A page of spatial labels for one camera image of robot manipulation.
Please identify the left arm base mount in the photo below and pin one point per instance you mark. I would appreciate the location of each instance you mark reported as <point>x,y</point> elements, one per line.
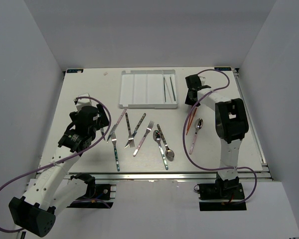
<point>97,196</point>

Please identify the white divided utensil tray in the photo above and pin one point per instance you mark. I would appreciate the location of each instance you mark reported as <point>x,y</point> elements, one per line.
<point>143,89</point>

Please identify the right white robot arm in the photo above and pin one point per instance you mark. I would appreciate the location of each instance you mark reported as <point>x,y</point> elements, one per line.
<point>231,125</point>

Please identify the green handled spoon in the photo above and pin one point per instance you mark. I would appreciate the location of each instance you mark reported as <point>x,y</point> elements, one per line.
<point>157,139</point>

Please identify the green handled fork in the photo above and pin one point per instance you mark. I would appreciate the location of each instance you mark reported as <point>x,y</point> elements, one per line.
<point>114,142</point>

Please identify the dark handled fork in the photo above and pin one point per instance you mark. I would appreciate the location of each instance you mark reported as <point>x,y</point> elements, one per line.
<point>131,138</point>

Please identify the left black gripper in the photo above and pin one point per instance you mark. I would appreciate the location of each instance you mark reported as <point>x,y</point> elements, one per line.
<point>102,120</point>

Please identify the right blue corner sticker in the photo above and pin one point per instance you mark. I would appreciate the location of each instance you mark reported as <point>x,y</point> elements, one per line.
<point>223,68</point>

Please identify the left blue corner sticker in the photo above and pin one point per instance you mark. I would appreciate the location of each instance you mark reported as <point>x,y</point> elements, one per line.
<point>70,71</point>

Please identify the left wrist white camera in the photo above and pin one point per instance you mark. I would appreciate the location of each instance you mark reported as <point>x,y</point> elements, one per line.
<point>84,101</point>

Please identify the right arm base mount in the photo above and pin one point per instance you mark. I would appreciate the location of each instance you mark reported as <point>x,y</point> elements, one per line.
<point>212,199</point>

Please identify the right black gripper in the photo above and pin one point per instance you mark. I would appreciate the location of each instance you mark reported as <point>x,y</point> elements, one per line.
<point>188,101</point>

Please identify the pink handled spoon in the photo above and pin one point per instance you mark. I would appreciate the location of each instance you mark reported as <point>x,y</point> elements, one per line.
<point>198,126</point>

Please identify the pink handled fork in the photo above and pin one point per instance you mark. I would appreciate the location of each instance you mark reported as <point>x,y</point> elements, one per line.
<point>148,130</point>

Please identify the dark handled spoon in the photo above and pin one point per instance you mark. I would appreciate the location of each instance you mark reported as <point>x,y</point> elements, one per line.
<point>168,152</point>

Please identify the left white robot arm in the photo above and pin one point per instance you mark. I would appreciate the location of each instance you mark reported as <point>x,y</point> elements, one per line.
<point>37,208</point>

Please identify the pink handled knife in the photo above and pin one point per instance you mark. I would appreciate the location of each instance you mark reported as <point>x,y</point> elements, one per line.
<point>116,124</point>

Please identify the blue corner sticker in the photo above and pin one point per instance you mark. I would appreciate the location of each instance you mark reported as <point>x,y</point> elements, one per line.
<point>70,71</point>
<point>223,68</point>

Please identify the dark handled knife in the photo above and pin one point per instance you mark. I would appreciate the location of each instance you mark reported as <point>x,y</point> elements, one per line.
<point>136,128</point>

